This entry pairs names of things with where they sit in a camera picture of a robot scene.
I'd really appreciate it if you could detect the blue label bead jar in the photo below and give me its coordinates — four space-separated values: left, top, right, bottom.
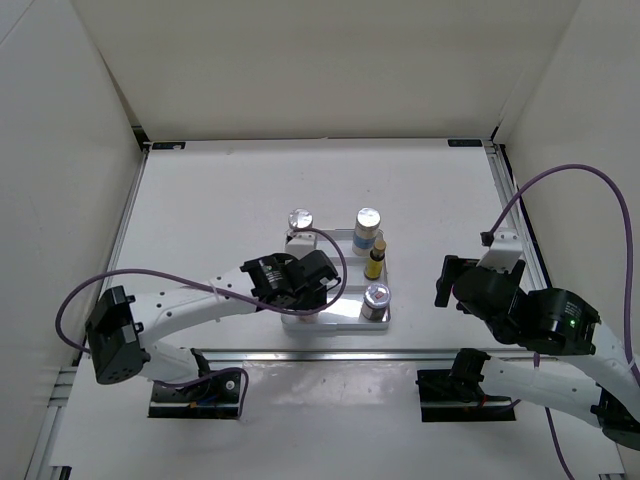
287 208 313 237
352 207 383 256

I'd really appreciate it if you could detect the yellow label bottle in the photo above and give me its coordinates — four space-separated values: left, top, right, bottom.
364 239 387 280

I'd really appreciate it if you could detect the tan spice jar red label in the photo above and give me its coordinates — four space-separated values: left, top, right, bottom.
296 313 318 324

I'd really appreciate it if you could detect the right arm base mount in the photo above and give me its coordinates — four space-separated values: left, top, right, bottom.
415 348 520 423

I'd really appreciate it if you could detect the white tiered organizer tray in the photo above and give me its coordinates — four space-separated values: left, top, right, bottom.
281 229 391 335

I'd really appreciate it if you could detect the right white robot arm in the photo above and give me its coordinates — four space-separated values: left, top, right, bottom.
434 255 639 450

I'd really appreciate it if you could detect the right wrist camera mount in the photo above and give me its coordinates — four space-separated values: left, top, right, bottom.
478 228 523 273

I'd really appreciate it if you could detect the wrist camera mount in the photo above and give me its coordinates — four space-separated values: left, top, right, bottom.
478 228 523 273
284 231 317 259

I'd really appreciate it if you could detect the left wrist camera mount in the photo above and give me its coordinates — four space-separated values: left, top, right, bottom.
284 231 317 259

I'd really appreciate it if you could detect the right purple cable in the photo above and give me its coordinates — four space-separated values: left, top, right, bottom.
478 163 640 480

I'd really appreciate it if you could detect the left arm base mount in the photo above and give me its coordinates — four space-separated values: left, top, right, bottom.
148 349 249 420

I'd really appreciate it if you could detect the dark spice jar red label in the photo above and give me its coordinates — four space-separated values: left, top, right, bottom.
361 283 391 322

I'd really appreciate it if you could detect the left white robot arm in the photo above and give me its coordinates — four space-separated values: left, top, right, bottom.
85 250 341 400

